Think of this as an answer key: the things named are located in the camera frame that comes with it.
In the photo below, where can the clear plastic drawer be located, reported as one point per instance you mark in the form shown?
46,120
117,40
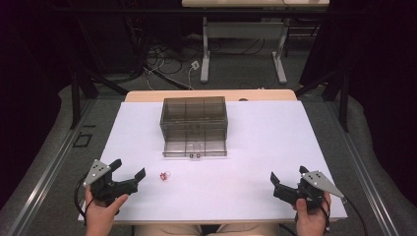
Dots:
195,147

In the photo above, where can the person's left hand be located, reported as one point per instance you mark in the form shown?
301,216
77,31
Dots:
100,218

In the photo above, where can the black metal stand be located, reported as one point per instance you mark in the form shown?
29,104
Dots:
342,98
76,98

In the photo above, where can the white power adapter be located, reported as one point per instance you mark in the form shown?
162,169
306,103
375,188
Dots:
195,65

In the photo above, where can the person's right hand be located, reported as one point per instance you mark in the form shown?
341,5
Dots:
311,223

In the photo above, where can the aluminium floor rail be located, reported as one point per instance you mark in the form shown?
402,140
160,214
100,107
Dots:
364,170
46,170

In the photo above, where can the clear smoky plastic drawer box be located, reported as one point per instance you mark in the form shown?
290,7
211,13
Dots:
193,118

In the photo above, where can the white desk with metal legs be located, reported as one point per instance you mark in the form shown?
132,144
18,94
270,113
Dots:
246,30

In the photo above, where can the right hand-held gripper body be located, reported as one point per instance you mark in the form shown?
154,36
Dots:
306,193

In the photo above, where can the person's beige trouser legs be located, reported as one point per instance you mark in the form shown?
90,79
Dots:
170,230

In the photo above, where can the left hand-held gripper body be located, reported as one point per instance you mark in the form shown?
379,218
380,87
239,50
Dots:
104,187

